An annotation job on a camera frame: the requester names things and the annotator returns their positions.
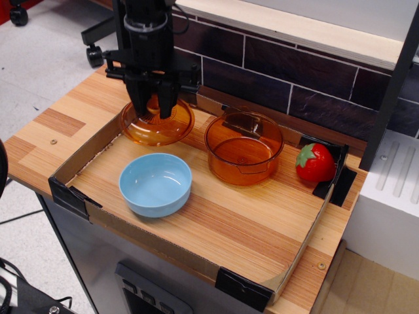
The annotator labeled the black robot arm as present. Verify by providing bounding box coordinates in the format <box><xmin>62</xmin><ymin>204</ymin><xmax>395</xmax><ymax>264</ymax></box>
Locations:
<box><xmin>103</xmin><ymin>1</ymin><xmax>200</xmax><ymax>119</ymax></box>

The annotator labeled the black cable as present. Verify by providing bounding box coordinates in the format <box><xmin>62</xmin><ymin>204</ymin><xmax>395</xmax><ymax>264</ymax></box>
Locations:
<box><xmin>0</xmin><ymin>209</ymin><xmax>73</xmax><ymax>310</ymax></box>

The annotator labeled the grey oven control panel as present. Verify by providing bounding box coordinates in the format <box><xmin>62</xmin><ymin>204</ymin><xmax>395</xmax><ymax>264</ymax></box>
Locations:
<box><xmin>115</xmin><ymin>263</ymin><xmax>194</xmax><ymax>314</ymax></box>

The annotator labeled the orange glass pot lid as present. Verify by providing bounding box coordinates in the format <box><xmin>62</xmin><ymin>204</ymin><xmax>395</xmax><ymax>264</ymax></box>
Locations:
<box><xmin>119</xmin><ymin>95</ymin><xmax>194</xmax><ymax>147</ymax></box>

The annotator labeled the red toy strawberry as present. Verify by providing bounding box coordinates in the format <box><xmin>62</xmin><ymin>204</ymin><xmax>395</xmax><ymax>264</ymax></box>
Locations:
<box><xmin>295</xmin><ymin>143</ymin><xmax>337</xmax><ymax>183</ymax></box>

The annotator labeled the cardboard fence with black tape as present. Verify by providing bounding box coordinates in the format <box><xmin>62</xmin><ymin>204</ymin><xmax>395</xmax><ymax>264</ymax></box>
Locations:
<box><xmin>48</xmin><ymin>89</ymin><xmax>365</xmax><ymax>313</ymax></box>

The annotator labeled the black vertical post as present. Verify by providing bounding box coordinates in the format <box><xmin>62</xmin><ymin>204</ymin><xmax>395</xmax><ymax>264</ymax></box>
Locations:
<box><xmin>359</xmin><ymin>7</ymin><xmax>418</xmax><ymax>171</ymax></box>

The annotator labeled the light blue bowl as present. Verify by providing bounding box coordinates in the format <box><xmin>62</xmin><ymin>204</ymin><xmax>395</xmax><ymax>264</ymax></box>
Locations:
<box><xmin>118</xmin><ymin>153</ymin><xmax>192</xmax><ymax>218</ymax></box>

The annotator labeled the orange glass pot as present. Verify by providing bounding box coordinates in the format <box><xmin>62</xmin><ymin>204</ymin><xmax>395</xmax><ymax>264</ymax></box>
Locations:
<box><xmin>204</xmin><ymin>111</ymin><xmax>283</xmax><ymax>186</ymax></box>

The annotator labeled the black office chair base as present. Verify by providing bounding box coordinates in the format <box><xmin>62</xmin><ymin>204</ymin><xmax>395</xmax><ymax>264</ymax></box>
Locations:
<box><xmin>9</xmin><ymin>1</ymin><xmax>115</xmax><ymax>68</ymax></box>

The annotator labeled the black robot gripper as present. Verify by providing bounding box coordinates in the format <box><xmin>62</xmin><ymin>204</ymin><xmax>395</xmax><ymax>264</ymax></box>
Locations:
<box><xmin>103</xmin><ymin>12</ymin><xmax>200</xmax><ymax>118</ymax></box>

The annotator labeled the white sink drainboard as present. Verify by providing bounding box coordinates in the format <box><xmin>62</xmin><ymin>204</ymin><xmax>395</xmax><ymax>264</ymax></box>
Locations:
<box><xmin>343</xmin><ymin>131</ymin><xmax>418</xmax><ymax>279</ymax></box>

